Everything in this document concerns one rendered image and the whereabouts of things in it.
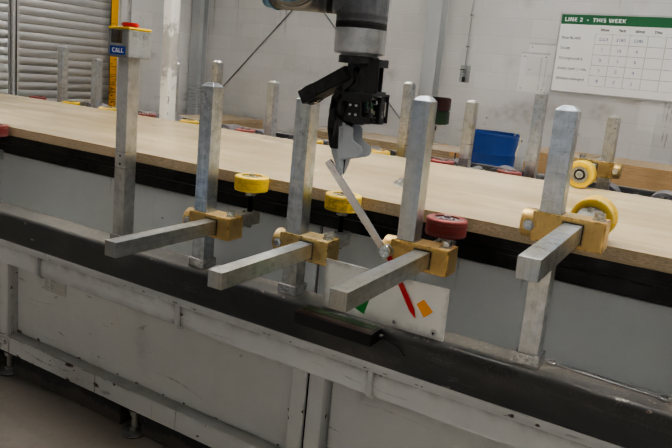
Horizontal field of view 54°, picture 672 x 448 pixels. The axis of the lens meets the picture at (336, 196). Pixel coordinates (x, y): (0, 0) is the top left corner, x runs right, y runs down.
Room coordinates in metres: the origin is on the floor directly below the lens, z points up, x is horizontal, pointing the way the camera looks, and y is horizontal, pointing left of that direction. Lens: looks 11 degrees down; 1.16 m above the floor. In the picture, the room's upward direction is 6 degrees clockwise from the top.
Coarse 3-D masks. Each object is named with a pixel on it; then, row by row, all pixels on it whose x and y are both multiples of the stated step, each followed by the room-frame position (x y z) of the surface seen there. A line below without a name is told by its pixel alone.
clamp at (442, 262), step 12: (384, 240) 1.21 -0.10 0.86; (396, 240) 1.19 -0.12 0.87; (420, 240) 1.20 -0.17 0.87; (396, 252) 1.19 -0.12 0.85; (432, 252) 1.15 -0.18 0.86; (444, 252) 1.14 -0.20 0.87; (456, 252) 1.17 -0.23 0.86; (432, 264) 1.15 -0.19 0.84; (444, 264) 1.14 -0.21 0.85; (444, 276) 1.14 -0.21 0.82
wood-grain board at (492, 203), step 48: (0, 96) 3.13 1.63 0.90; (96, 144) 1.85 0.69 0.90; (144, 144) 1.94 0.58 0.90; (192, 144) 2.04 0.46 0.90; (240, 144) 2.16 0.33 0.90; (288, 144) 2.29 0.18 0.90; (288, 192) 1.52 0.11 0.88; (384, 192) 1.51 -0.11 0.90; (432, 192) 1.58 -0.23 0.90; (480, 192) 1.65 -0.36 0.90; (528, 192) 1.72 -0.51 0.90; (576, 192) 1.81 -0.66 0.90; (528, 240) 1.25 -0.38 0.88; (624, 240) 1.23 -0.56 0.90
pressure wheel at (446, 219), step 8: (432, 216) 1.25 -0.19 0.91; (440, 216) 1.27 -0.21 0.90; (448, 216) 1.25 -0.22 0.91; (456, 216) 1.28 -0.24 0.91; (432, 224) 1.23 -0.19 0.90; (440, 224) 1.22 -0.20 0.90; (448, 224) 1.22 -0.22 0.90; (456, 224) 1.22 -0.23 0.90; (464, 224) 1.23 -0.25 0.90; (432, 232) 1.23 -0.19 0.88; (440, 232) 1.22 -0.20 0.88; (448, 232) 1.22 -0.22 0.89; (456, 232) 1.22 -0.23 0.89; (464, 232) 1.23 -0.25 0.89
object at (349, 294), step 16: (400, 256) 1.11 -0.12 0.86; (416, 256) 1.12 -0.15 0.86; (368, 272) 1.00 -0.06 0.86; (384, 272) 1.00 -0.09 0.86; (400, 272) 1.05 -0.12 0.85; (416, 272) 1.11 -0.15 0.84; (336, 288) 0.90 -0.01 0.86; (352, 288) 0.91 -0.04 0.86; (368, 288) 0.95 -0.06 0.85; (384, 288) 1.00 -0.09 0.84; (336, 304) 0.90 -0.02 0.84; (352, 304) 0.91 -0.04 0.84
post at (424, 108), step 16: (416, 112) 1.19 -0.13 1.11; (432, 112) 1.19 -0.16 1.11; (416, 128) 1.19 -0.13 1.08; (432, 128) 1.20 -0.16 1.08; (416, 144) 1.19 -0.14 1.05; (432, 144) 1.21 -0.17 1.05; (416, 160) 1.19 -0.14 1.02; (416, 176) 1.19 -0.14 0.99; (416, 192) 1.18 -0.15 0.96; (400, 208) 1.20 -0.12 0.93; (416, 208) 1.18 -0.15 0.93; (400, 224) 1.20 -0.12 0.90; (416, 224) 1.18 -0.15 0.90; (416, 240) 1.19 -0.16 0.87
